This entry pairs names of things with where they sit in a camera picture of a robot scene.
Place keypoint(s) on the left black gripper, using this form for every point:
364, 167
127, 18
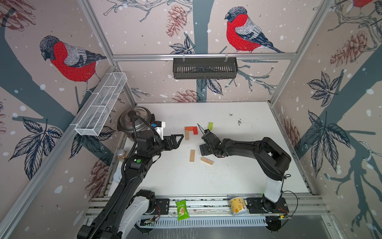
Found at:
174, 145

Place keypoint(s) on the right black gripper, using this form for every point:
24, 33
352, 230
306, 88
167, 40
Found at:
203, 148

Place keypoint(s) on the wide wood block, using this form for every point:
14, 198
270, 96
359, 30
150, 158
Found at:
192, 156

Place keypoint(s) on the thin wood block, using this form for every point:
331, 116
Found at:
187, 134

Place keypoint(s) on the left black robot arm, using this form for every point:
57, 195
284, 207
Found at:
127, 205

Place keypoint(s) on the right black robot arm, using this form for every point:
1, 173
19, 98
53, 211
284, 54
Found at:
273, 160

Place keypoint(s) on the slanted wood block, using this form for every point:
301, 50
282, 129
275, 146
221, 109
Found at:
207, 161

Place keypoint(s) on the glass spice jar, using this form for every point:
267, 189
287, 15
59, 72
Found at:
120, 154

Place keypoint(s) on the yellow snack can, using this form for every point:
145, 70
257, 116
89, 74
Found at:
238, 206

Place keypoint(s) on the green snack packet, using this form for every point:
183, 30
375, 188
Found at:
182, 210

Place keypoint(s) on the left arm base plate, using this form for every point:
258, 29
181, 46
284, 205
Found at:
162, 206

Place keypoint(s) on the white wire mesh basket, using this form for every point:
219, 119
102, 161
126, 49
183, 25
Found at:
97, 113

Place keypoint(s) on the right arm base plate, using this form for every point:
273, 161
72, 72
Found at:
262, 205

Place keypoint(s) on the black hanging wall basket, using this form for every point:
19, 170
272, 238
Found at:
205, 68

